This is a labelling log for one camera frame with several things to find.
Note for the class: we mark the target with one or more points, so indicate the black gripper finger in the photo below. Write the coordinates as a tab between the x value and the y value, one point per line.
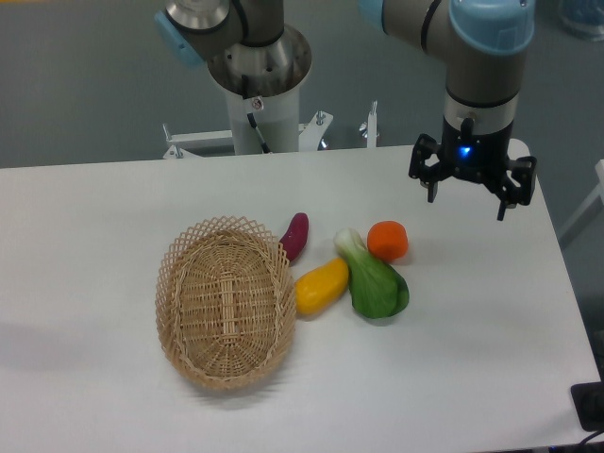
430	164
514	183

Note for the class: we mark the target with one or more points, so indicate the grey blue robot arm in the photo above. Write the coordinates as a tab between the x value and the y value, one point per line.
483	45

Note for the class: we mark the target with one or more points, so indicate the blue object top right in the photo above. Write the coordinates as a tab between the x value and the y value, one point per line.
582	18

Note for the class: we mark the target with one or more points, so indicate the orange fruit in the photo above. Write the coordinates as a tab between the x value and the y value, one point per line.
388	240

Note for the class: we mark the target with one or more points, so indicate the black device at table edge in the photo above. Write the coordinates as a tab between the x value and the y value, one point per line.
588	402

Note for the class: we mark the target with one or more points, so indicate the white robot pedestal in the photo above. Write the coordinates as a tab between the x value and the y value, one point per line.
261	86

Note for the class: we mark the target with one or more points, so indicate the woven wicker basket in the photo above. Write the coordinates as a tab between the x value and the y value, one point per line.
225	303

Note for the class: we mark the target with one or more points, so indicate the yellow mango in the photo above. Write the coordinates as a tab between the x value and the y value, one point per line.
320	287

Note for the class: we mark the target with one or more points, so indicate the white frame at right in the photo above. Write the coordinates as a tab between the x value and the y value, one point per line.
584	213

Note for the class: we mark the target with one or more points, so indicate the purple sweet potato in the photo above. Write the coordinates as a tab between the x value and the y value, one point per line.
295	238

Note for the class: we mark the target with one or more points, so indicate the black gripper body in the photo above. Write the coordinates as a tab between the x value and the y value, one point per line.
480	159

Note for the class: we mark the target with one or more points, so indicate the green bok choy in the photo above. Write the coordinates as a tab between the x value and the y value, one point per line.
377	290

